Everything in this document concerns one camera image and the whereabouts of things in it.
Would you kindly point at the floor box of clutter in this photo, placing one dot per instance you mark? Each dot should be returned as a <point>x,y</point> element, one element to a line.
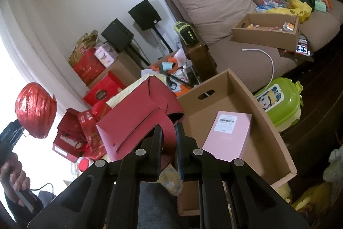
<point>176,71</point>

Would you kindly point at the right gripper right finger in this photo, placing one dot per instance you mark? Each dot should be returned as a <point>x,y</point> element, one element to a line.
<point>232,194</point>

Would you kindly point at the brown sofa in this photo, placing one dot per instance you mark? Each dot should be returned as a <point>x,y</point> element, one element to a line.
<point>256,64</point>

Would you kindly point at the white red lint brush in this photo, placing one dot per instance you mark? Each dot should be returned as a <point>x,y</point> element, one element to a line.
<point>83,164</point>

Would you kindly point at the yellow plastic bag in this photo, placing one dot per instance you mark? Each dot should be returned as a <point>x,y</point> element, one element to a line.
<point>297,8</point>

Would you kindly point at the shallow cardboard tray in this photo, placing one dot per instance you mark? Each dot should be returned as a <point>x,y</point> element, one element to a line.
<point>271,30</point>

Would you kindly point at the red chocolate gift box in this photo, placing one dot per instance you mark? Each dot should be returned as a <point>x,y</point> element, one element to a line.
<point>104,89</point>

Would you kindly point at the red tall gift bag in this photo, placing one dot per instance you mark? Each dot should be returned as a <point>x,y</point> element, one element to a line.
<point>89,67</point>

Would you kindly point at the red foil ball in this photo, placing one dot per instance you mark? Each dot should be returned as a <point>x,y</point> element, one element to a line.
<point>36,109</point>

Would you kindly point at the green cartoon lunch box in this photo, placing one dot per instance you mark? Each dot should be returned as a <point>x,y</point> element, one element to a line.
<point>282,101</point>

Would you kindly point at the left black speaker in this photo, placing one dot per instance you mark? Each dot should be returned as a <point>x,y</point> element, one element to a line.
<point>118,35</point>

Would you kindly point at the green portable radio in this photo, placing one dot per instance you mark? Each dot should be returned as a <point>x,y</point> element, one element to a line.
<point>186,33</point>

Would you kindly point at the brown sofa cushion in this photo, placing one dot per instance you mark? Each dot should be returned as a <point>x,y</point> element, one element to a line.
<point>214,19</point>

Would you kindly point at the yellow plaid tablecloth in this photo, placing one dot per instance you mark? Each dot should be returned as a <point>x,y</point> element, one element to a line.
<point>101,108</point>

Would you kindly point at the red carton with label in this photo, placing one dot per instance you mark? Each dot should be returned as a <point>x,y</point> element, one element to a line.
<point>66,147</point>

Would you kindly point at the brown paper bag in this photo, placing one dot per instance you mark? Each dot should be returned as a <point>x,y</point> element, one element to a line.
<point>86,42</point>

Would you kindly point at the small pink white box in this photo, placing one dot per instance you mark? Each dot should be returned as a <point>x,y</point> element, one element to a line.
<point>106,54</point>

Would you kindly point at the long red envelope pack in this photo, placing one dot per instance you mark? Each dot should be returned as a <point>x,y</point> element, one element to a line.
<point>95,148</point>

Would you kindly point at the black speaker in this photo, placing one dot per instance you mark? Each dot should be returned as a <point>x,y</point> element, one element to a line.
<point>118,35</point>
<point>145,15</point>

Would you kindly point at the brown cardboard box stack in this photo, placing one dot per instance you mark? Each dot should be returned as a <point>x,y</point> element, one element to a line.
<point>124,68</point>

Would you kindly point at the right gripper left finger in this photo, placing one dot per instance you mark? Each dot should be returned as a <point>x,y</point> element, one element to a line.
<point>106,195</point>

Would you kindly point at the right black speaker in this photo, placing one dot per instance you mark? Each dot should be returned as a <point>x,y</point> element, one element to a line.
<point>145,15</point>

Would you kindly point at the white curtain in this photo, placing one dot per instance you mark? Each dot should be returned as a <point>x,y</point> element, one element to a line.
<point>39,42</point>

